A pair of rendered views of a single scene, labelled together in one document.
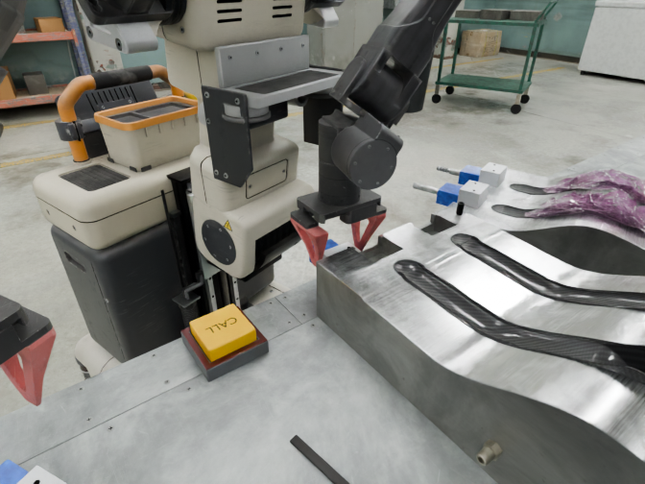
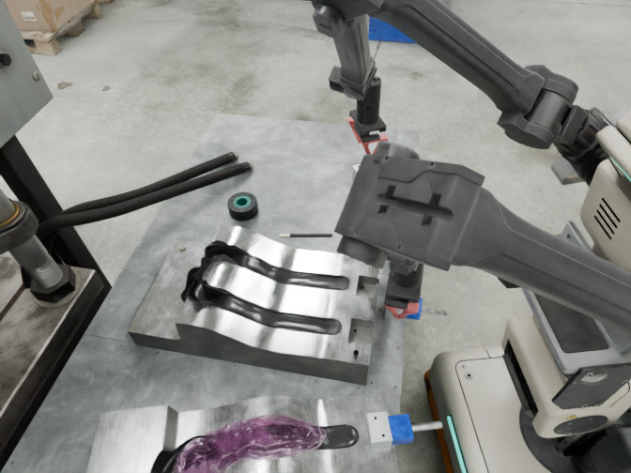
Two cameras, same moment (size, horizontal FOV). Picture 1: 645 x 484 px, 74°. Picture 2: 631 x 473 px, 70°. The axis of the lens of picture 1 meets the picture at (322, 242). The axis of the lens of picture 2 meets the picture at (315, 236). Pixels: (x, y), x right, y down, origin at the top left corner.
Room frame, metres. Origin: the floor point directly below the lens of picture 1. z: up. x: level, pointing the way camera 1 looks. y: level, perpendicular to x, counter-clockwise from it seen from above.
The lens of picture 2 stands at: (0.82, -0.51, 1.67)
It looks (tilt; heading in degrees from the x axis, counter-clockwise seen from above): 48 degrees down; 140
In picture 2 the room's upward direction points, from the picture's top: 3 degrees counter-clockwise
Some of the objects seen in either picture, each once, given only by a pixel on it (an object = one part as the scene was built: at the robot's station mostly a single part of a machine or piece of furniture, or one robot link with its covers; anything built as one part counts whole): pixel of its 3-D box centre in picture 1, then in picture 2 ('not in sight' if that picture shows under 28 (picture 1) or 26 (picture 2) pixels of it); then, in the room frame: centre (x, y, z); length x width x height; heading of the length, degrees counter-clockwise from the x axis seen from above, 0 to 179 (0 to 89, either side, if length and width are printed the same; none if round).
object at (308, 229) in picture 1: (323, 235); not in sight; (0.51, 0.00, 0.88); 0.07 x 0.07 x 0.09; 34
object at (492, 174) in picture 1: (467, 175); not in sight; (0.80, -0.29, 0.86); 0.13 x 0.05 x 0.05; 54
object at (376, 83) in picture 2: not in sight; (366, 88); (0.16, 0.24, 1.10); 0.07 x 0.06 x 0.07; 11
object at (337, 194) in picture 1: (339, 184); (407, 270); (0.53, -0.02, 0.96); 0.10 x 0.07 x 0.07; 124
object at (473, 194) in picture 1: (446, 193); (405, 429); (0.71, -0.23, 0.86); 0.13 x 0.05 x 0.05; 54
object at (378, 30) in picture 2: not in sight; (408, 19); (-1.46, 2.52, 0.11); 0.61 x 0.41 x 0.22; 34
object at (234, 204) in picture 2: not in sight; (242, 205); (0.02, -0.08, 0.82); 0.08 x 0.08 x 0.04
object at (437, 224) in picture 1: (430, 234); (361, 335); (0.54, -0.16, 0.87); 0.05 x 0.05 x 0.04; 36
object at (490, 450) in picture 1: (488, 453); not in sight; (0.22, -0.14, 0.84); 0.02 x 0.01 x 0.02; 126
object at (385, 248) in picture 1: (375, 259); (367, 291); (0.47, -0.07, 0.87); 0.05 x 0.05 x 0.04; 36
